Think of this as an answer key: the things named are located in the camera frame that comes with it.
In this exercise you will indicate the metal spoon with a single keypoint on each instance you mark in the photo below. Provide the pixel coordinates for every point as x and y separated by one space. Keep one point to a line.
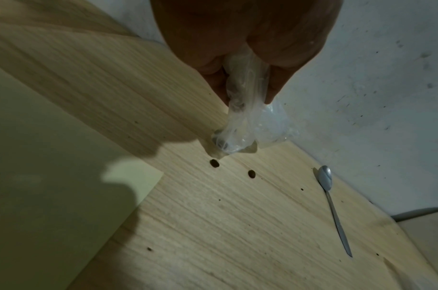
325 177

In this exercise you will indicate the person's left hand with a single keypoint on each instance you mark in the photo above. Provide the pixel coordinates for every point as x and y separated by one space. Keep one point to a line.
211 28

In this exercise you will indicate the dark coffee bean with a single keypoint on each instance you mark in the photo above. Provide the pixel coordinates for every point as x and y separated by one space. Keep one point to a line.
251 174
214 163

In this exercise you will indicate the yellow label backing sheet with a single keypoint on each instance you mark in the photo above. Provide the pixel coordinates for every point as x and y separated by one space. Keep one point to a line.
43 184

